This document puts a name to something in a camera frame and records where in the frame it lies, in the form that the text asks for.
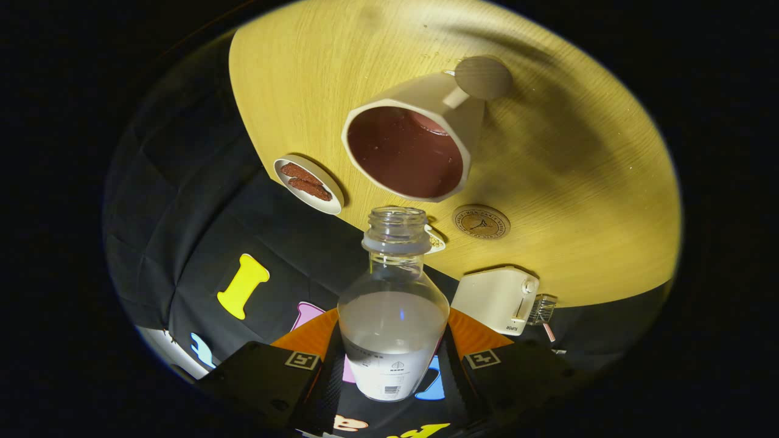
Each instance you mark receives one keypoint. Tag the round brown coaster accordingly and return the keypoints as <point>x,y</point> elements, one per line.
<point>481,221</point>

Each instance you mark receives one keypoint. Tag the white toaster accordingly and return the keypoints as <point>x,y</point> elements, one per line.
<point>493,298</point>

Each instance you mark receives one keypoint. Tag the white divided bean dish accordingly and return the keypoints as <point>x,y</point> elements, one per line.
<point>435,241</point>

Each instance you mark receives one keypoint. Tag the clear juice bottle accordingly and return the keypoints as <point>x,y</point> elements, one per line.
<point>392,328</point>

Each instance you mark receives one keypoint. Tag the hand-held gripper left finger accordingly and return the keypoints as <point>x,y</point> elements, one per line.
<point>328,389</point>

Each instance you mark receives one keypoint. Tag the wooden table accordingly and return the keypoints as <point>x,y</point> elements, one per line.
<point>578,182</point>

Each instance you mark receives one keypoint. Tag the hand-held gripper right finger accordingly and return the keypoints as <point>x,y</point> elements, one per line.
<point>453,389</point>

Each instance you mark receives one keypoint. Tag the white round plate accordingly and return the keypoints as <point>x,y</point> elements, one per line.
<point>296,192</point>

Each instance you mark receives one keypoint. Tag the black backdrop cloth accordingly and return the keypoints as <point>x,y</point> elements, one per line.
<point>182,243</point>

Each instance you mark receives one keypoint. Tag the pink striped straw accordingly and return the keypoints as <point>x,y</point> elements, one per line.
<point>549,331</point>

